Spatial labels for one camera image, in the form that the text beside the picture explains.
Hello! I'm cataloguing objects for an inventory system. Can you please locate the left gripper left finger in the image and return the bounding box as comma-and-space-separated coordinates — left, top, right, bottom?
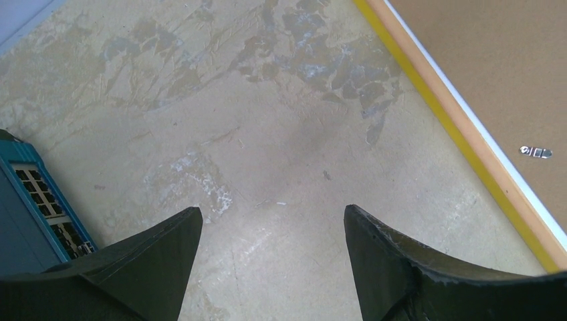
1, 207, 203, 320

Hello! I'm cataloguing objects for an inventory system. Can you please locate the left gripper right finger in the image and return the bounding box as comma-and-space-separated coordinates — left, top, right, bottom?
344, 205, 566, 320

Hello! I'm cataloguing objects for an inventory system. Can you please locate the yellow picture frame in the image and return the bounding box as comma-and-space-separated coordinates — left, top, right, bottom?
352, 0, 567, 275

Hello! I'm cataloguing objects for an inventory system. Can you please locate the building and sky photo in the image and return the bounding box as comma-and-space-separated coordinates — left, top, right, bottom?
382, 0, 567, 253

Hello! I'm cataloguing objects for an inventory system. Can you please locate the brown backing board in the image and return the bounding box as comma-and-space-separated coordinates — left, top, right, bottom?
392, 0, 566, 227

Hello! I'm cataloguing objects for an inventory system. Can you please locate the dark blue flat box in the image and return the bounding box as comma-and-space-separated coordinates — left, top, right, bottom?
1, 130, 98, 276

